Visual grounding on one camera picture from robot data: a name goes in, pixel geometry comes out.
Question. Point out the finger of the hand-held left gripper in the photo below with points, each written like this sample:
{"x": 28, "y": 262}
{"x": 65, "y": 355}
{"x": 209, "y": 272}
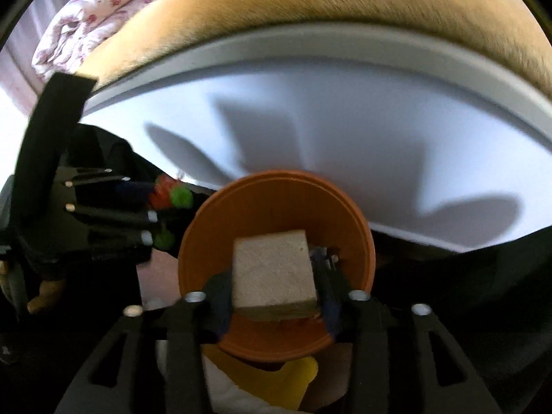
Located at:
{"x": 116, "y": 185}
{"x": 112, "y": 228}

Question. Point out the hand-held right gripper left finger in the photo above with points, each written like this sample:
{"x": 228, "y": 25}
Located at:
{"x": 222, "y": 304}

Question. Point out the red toy car green wheels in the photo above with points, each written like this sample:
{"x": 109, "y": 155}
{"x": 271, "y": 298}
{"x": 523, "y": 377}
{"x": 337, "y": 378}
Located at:
{"x": 181, "y": 197}

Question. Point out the white floral quilt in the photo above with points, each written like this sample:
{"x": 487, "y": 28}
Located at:
{"x": 99, "y": 4}

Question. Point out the white plastic bin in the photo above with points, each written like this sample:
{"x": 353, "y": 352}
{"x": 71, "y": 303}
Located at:
{"x": 345, "y": 116}

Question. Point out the orange plastic bowl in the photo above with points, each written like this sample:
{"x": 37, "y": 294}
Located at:
{"x": 276, "y": 207}

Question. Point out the white plastic bag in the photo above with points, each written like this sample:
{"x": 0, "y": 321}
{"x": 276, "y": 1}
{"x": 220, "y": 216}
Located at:
{"x": 224, "y": 394}

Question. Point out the yellow snack wrapper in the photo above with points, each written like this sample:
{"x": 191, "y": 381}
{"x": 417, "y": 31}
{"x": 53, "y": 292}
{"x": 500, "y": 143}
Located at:
{"x": 276, "y": 384}

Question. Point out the beige foam block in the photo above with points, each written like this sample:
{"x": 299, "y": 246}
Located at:
{"x": 271, "y": 271}

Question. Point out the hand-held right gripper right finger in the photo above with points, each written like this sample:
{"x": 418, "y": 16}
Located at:
{"x": 328, "y": 308}

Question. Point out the person's left hand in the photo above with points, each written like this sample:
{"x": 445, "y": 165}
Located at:
{"x": 45, "y": 292}

